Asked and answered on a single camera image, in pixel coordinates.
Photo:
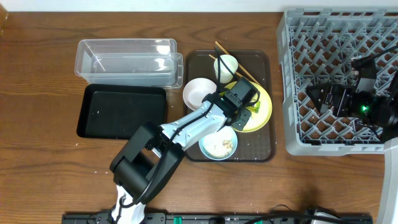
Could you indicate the grey dishwasher rack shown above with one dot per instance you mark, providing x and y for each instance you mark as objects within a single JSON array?
[{"x": 316, "y": 46}]

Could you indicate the black plastic tray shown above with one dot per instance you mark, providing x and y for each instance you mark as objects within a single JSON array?
[{"x": 117, "y": 111}]

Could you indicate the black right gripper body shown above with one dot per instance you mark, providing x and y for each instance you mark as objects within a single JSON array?
[{"x": 327, "y": 99}]

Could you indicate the upper wooden chopstick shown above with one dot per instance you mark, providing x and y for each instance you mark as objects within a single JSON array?
[{"x": 239, "y": 65}]

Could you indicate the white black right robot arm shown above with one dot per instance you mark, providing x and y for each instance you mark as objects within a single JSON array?
[{"x": 372, "y": 110}]

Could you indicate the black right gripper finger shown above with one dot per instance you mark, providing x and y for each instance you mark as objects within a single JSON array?
[
  {"x": 317, "y": 100},
  {"x": 317, "y": 89}
]

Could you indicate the yellow plate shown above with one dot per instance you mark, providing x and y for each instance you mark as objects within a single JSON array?
[{"x": 258, "y": 120}]

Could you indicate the green snack wrapper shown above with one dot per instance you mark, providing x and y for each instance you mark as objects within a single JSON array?
[{"x": 254, "y": 108}]

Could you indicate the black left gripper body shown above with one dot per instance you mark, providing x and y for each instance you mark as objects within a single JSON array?
[{"x": 241, "y": 118}]

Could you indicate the white cup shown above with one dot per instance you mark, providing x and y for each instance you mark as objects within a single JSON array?
[{"x": 219, "y": 71}]

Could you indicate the clear plastic bin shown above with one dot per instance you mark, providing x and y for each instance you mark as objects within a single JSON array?
[{"x": 132, "y": 62}]

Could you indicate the dark brown serving tray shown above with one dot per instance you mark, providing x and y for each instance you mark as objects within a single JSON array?
[{"x": 256, "y": 146}]

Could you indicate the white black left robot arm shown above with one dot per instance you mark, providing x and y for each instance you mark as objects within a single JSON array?
[{"x": 148, "y": 160}]

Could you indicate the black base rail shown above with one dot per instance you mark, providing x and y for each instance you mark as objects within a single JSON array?
[{"x": 161, "y": 218}]

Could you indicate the light blue bowl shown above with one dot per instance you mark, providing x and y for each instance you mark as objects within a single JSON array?
[{"x": 227, "y": 133}]

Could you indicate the rice and nut scraps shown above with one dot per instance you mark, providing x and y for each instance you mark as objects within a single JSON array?
[{"x": 217, "y": 148}]

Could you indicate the pink bowl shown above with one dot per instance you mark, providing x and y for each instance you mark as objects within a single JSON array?
[{"x": 195, "y": 91}]

